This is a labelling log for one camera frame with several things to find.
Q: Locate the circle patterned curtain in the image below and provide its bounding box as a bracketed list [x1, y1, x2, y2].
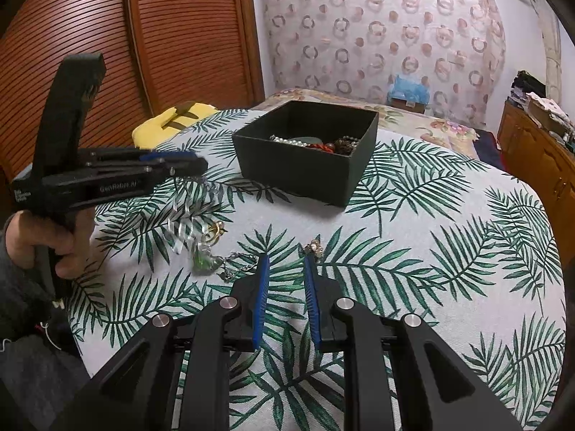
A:
[249, 0, 506, 117]

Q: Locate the cream side curtain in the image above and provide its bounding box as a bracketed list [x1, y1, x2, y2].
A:
[512, 0, 562, 99]

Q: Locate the black box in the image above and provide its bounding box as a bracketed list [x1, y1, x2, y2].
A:
[232, 100, 379, 208]

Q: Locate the silver chain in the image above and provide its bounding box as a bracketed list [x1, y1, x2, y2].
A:
[218, 251, 259, 281]

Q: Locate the leaf print tablecloth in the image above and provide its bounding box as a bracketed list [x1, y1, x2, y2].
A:
[13, 108, 567, 431]

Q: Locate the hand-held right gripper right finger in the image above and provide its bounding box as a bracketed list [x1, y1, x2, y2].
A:
[303, 255, 524, 431]

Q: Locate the small wooden box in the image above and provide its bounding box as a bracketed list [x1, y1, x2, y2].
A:
[390, 96, 425, 114]

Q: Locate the yellow plush toy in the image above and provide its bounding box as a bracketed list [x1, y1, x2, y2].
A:
[132, 101, 216, 150]

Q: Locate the green pendant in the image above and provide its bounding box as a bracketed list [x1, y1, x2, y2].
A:
[192, 242, 223, 274]

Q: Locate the wooden sideboard cabinet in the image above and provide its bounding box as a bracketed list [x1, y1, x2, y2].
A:
[496, 101, 575, 216]

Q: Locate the person's left forearm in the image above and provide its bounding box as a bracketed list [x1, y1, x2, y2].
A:
[0, 229, 91, 431]

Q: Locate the blue plastic bag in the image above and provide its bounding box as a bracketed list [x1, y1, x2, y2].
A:
[388, 74, 429, 102]

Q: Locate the gold earring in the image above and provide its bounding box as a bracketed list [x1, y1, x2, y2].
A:
[200, 223, 225, 245]

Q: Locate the cardboard box with cloths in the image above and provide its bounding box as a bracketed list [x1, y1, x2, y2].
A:
[525, 92, 575, 138]

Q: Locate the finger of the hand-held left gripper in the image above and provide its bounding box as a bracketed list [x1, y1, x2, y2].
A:
[87, 158, 210, 181]
[80, 147, 201, 166]

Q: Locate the person's left hand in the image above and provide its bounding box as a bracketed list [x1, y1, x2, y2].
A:
[4, 209, 97, 281]

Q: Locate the brown louvered wardrobe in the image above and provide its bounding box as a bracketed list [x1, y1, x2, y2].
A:
[0, 0, 266, 180]

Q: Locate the dark blue blanket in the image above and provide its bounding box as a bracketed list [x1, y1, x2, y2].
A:
[474, 128, 506, 171]

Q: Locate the pile of dark clothes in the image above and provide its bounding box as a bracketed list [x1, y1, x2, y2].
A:
[510, 70, 546, 104]

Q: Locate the clear spiral hair tie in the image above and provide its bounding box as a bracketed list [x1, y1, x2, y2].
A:
[180, 176, 225, 211]
[164, 213, 203, 254]

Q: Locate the white pearl bracelet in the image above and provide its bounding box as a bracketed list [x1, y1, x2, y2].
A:
[270, 134, 311, 148]

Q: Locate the brown wooden bead bracelet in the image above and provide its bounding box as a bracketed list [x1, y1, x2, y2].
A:
[332, 135, 362, 156]

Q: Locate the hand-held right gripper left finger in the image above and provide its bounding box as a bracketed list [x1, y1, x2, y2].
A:
[58, 252, 271, 431]

